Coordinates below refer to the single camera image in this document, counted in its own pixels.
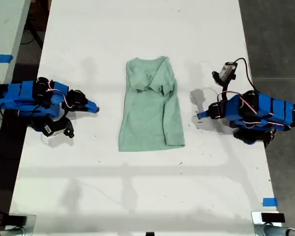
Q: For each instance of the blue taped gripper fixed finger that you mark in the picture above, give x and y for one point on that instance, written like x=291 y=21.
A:
x=91 y=102
x=204 y=113

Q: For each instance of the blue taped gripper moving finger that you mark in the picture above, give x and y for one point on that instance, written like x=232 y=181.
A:
x=204 y=116
x=92 y=109

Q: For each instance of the pale green t-shirt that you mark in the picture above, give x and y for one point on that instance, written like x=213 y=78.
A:
x=147 y=123

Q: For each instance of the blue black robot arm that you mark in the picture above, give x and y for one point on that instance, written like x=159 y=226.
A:
x=27 y=93
x=268 y=110

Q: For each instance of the long blue tape strip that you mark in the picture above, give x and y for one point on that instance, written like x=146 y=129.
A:
x=1 y=58

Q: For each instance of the white side table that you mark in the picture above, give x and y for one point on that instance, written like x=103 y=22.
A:
x=5 y=29

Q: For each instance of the short blue tape strip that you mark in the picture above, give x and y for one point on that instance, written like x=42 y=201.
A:
x=270 y=202

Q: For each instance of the small black box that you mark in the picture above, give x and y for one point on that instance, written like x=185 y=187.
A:
x=17 y=220
x=273 y=217

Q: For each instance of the grey metal pipe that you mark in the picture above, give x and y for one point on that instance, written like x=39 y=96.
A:
x=7 y=232
x=277 y=231

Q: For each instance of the black camera stalk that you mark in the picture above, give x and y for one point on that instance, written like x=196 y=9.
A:
x=223 y=84
x=69 y=128

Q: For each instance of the black camera box white label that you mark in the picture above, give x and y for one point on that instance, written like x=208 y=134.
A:
x=49 y=128

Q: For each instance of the black camera box grey face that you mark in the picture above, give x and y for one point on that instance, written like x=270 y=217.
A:
x=228 y=70

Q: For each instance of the metal table bracket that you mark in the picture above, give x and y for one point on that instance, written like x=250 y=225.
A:
x=31 y=222
x=256 y=218

